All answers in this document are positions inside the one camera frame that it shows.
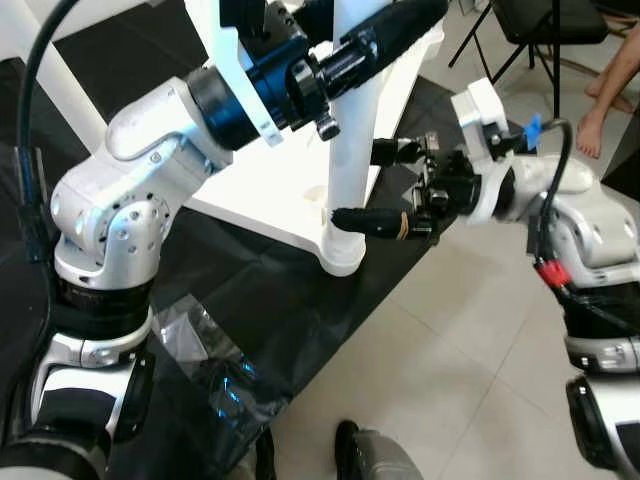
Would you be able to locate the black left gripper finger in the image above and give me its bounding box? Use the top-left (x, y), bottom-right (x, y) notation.
top-left (350, 0), bottom-right (449, 81)

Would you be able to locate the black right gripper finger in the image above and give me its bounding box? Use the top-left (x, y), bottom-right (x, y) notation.
top-left (370, 139), bottom-right (427, 168)
top-left (330, 207), bottom-right (437, 242)

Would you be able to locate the white plastic table top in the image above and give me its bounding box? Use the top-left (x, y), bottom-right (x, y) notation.
top-left (185, 20), bottom-right (448, 278)

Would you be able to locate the black cloth cover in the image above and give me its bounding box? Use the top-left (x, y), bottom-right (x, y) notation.
top-left (0, 0), bottom-right (473, 480)

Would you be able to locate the black folding chair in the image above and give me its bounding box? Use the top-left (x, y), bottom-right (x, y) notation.
top-left (448, 0), bottom-right (613, 121)

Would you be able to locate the bare person leg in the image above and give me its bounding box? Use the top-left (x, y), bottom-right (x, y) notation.
top-left (583, 78), bottom-right (640, 113)
top-left (576, 22), bottom-right (640, 161)

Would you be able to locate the black cabinet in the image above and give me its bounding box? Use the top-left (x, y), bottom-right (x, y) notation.
top-left (605, 110), bottom-right (640, 201)

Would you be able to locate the clear tape patch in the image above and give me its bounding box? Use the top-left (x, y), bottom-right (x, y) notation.
top-left (150, 295), bottom-right (293, 433)

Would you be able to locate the grey robot right foot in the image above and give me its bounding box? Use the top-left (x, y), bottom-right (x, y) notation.
top-left (335, 420), bottom-right (423, 480)

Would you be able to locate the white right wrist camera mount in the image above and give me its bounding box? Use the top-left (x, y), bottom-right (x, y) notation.
top-left (450, 78), bottom-right (521, 228)

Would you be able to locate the blue cable plug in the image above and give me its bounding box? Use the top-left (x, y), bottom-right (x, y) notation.
top-left (522, 113), bottom-right (544, 149)

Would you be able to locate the red cable clip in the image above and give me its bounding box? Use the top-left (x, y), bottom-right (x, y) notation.
top-left (536, 258), bottom-right (571, 289)

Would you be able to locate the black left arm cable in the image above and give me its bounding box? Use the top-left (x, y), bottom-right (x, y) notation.
top-left (0, 0), bottom-right (83, 441)

